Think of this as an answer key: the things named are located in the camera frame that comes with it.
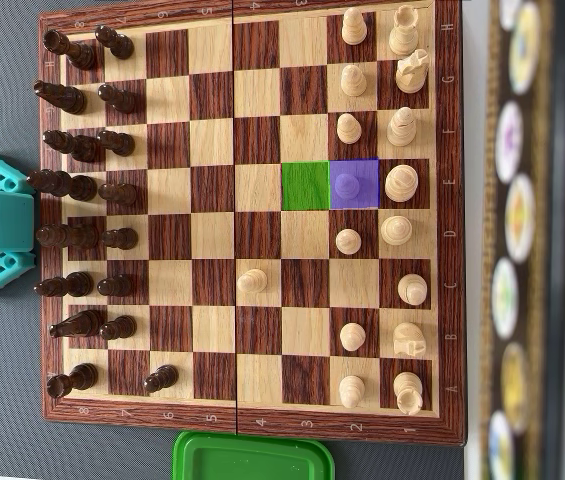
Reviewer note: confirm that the dark wooden knight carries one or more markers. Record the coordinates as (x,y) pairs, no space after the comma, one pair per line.
(79,324)
(62,96)

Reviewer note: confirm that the light wooden pawn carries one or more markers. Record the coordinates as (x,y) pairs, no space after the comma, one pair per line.
(348,129)
(252,281)
(353,80)
(352,391)
(352,336)
(348,241)
(346,186)
(353,27)

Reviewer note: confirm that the light wooden queen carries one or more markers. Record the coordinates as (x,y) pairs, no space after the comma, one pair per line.
(396,230)

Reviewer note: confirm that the light wooden rook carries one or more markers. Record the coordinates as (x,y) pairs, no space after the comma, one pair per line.
(404,35)
(407,390)

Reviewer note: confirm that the black framed decorative panel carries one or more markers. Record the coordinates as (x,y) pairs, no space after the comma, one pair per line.
(517,220)

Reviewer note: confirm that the light wooden bishop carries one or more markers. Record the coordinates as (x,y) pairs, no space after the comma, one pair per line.
(402,127)
(412,290)

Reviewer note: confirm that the light wooden knight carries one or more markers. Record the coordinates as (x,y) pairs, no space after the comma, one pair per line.
(408,340)
(412,75)

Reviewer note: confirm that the wooden folding chessboard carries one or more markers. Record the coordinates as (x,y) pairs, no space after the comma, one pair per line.
(212,280)

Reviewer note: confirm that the dark wooden rook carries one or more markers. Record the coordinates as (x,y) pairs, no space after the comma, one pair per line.
(72,50)
(72,380)

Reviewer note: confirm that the light wooden king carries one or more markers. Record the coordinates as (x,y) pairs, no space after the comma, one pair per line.
(401,183)

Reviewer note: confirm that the dark wooden queen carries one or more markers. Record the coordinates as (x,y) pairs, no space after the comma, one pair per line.
(67,236)

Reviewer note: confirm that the dark wooden bishop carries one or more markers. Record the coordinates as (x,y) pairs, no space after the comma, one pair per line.
(72,145)
(64,286)

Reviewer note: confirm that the green plastic container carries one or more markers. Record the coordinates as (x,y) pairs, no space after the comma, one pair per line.
(252,460)

